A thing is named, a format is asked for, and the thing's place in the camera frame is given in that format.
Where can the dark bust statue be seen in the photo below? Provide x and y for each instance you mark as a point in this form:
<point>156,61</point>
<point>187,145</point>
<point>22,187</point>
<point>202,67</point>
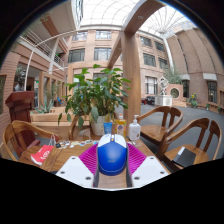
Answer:
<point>20,80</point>

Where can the wooden armchair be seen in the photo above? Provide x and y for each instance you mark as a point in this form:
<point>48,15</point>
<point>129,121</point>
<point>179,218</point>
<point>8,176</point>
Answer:
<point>71,128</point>
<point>153,131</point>
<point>196,126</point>
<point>23,126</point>

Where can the white sculpture on pedestal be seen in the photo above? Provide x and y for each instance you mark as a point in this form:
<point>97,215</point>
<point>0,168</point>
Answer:
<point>163,99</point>

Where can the yellow liquid bottle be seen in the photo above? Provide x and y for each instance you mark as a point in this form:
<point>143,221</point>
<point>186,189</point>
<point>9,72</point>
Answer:
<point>120,126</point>

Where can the dark red wooden lectern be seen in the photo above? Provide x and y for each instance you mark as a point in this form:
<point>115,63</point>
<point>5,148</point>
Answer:
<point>20,103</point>

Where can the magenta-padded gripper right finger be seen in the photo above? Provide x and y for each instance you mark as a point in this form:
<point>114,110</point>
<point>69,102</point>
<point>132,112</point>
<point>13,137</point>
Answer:
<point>150,170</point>

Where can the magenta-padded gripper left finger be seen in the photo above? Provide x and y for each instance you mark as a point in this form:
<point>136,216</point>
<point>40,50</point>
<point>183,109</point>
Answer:
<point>75,170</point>

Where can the black notebook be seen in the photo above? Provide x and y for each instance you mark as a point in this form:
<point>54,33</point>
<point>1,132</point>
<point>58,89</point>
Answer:
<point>185,156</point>

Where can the blue and white computer mouse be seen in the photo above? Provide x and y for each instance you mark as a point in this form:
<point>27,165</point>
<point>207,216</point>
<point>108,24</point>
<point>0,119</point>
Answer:
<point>112,156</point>

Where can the green potted plant, white pot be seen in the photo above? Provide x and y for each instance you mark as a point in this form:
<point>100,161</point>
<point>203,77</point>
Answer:
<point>96,93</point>

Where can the spiky green agave plant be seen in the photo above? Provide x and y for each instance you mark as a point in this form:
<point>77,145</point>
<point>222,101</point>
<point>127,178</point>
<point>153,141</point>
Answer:
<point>43,106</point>

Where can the blue squeeze tube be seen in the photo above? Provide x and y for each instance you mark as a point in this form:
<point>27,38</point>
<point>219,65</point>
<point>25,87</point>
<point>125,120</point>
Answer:
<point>107,128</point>

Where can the red and white bag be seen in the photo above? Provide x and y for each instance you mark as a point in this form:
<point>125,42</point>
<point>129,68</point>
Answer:
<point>41,154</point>

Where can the yellow flowering potted plant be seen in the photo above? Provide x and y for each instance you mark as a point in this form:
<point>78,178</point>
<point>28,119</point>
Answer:
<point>193,100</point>

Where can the white pump dispenser bottle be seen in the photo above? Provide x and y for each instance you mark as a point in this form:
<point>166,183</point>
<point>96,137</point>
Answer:
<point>134,130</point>

